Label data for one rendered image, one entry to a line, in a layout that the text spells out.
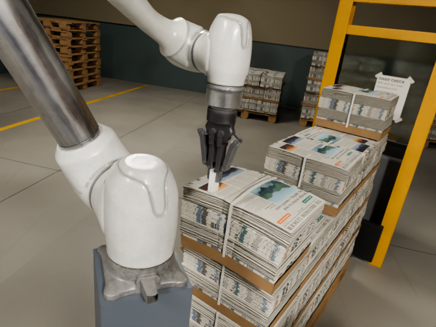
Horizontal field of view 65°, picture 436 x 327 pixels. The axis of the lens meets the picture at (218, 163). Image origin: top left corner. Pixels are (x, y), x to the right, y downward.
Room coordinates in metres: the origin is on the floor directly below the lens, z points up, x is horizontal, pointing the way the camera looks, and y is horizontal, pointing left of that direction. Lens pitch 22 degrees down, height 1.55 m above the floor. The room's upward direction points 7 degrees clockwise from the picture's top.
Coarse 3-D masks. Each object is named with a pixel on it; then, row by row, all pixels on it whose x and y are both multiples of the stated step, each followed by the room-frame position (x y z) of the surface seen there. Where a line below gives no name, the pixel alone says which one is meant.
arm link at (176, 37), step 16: (112, 0) 0.67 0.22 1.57; (128, 0) 0.70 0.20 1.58; (144, 0) 0.76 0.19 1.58; (128, 16) 0.75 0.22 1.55; (144, 16) 0.77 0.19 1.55; (160, 16) 0.86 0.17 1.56; (160, 32) 0.86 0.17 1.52; (176, 32) 0.88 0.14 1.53; (192, 32) 0.89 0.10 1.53; (160, 48) 0.91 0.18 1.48; (176, 48) 0.87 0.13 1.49; (176, 64) 0.92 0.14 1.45; (192, 64) 0.88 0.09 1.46
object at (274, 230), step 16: (272, 192) 1.02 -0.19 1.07; (288, 192) 1.04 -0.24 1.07; (304, 192) 1.06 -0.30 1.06; (256, 208) 0.90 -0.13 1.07; (272, 208) 0.91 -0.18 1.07; (288, 208) 0.92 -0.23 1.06; (304, 208) 0.95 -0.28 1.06; (320, 208) 0.99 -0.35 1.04; (240, 224) 0.88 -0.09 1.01; (256, 224) 0.86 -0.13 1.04; (272, 224) 0.83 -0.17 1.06; (288, 224) 0.84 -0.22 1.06; (304, 224) 0.89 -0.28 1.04; (240, 240) 0.88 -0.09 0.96; (256, 240) 0.85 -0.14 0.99; (272, 240) 0.83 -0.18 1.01; (288, 240) 0.80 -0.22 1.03; (304, 240) 0.98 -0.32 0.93; (240, 256) 0.87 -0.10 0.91; (256, 256) 0.84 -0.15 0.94; (272, 256) 0.82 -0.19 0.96; (288, 256) 0.86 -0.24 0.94; (256, 272) 0.84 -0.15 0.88; (272, 272) 0.81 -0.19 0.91
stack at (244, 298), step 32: (320, 224) 1.26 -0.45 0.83; (352, 224) 1.78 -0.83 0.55; (192, 256) 1.03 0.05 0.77; (320, 256) 1.26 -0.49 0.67; (224, 288) 0.94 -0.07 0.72; (256, 288) 0.87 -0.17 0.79; (288, 288) 0.95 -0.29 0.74; (320, 288) 1.42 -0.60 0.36; (192, 320) 1.01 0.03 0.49; (224, 320) 0.93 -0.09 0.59; (256, 320) 0.86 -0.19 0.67; (288, 320) 1.04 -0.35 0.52
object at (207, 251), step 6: (186, 240) 0.99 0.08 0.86; (192, 240) 0.97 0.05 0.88; (186, 246) 0.99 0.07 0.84; (192, 246) 0.97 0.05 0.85; (198, 246) 0.96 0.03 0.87; (204, 246) 0.94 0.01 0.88; (198, 252) 0.96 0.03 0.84; (204, 252) 0.94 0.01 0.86; (210, 252) 0.93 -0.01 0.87; (216, 252) 0.92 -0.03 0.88
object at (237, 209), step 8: (264, 176) 1.13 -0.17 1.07; (248, 184) 1.05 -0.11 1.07; (264, 184) 1.07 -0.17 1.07; (272, 184) 1.08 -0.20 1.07; (240, 192) 0.99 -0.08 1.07; (256, 192) 1.00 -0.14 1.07; (264, 192) 1.01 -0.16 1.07; (224, 200) 0.92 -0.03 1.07; (232, 200) 0.93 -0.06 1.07; (240, 200) 0.93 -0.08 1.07; (248, 200) 0.94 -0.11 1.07; (224, 208) 0.92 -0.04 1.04; (232, 208) 0.91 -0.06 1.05; (240, 208) 0.89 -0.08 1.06; (224, 216) 0.92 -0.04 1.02; (232, 216) 0.90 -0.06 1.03; (240, 216) 0.89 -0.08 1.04; (224, 224) 0.91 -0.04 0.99; (232, 224) 0.90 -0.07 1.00; (224, 232) 0.91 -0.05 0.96; (232, 232) 0.90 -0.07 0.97; (232, 240) 0.89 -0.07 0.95; (232, 248) 0.89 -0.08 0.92
